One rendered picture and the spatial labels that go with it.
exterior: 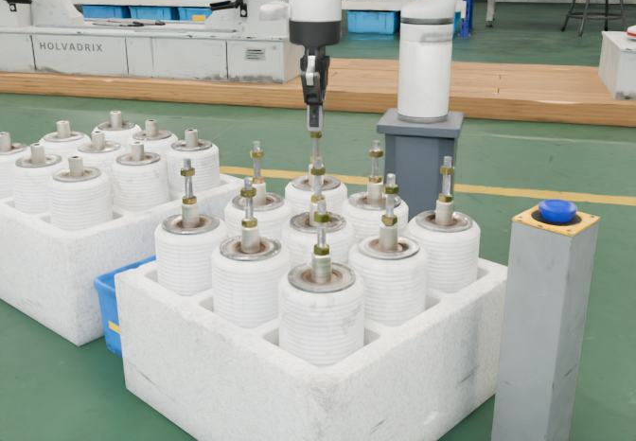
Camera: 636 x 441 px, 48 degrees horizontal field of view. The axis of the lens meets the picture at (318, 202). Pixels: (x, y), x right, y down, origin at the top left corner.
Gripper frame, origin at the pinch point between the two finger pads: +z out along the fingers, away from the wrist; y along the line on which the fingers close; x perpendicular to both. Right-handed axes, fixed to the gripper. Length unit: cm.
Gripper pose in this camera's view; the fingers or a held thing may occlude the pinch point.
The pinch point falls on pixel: (315, 116)
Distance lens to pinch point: 107.3
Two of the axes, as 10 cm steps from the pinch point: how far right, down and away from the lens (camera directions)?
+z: 0.0, 9.4, 3.4
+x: -9.9, -0.4, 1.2
